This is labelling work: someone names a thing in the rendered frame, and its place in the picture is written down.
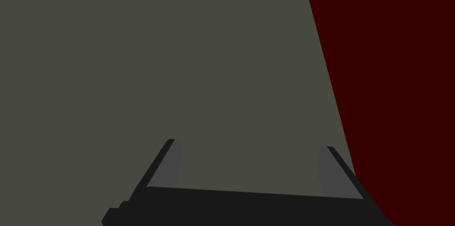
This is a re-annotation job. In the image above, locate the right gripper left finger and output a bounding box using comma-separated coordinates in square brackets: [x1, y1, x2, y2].
[145, 139, 183, 188]

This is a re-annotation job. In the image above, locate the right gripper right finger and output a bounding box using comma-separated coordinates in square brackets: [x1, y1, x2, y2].
[317, 145, 365, 200]

